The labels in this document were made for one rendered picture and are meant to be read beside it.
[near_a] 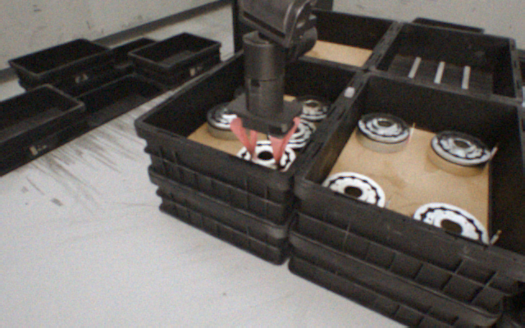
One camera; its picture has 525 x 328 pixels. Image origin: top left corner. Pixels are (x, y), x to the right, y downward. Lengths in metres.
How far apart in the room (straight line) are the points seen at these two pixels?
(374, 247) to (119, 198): 0.55
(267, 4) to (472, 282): 0.42
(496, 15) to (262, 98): 3.53
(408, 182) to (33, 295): 0.68
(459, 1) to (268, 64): 3.53
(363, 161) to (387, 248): 0.23
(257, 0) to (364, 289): 0.44
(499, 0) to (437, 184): 3.30
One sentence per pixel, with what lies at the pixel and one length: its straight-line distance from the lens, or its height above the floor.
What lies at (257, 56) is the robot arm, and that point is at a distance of 0.45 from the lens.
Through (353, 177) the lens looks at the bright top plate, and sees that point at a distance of 0.59.
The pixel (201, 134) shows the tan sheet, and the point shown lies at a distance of 0.72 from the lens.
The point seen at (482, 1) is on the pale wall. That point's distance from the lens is 3.90.
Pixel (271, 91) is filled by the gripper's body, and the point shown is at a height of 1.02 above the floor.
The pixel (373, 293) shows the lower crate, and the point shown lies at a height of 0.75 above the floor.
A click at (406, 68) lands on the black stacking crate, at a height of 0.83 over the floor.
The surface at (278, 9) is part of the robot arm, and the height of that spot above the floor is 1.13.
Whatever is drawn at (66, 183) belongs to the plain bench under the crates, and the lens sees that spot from 0.91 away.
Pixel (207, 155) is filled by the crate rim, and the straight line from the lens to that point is 0.51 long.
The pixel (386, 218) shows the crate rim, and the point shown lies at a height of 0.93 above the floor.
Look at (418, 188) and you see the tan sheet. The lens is 0.65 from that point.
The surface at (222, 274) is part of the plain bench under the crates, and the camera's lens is 0.64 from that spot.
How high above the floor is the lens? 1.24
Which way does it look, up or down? 39 degrees down
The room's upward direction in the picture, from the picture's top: straight up
